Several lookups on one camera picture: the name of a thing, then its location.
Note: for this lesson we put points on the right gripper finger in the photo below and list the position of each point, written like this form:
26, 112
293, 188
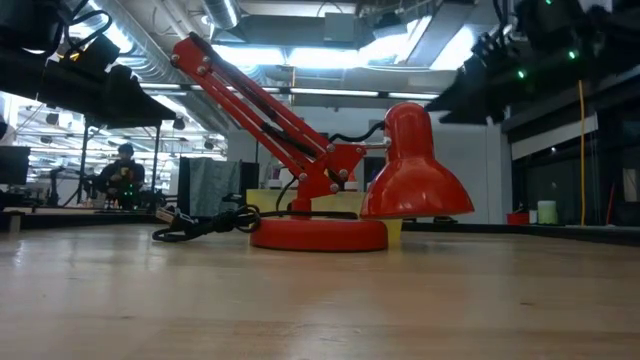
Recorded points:
475, 100

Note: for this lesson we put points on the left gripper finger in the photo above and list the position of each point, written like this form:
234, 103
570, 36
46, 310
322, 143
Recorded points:
130, 105

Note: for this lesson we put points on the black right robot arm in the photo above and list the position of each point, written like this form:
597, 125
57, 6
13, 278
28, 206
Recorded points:
622, 40

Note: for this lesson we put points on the black metal rack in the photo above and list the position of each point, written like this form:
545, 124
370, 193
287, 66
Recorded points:
82, 150

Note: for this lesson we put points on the person with dark cap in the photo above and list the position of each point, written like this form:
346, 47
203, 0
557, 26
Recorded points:
122, 172

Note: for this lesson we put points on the black monitor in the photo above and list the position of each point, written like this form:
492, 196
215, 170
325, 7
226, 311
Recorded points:
14, 165

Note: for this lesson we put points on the black cabinet with grey cloth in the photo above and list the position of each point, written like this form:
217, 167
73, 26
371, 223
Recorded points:
215, 185

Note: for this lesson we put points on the red storage box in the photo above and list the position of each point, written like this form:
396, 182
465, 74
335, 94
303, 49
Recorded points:
517, 219

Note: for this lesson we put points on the white green wipes canister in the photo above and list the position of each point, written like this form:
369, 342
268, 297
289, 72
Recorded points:
547, 212

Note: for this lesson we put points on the red desk lamp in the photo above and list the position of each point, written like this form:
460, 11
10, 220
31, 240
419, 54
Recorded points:
320, 235

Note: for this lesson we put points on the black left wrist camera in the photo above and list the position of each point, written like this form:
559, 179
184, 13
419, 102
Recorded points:
92, 55

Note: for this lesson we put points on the long ceiling light rail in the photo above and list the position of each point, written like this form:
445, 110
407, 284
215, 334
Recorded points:
410, 95

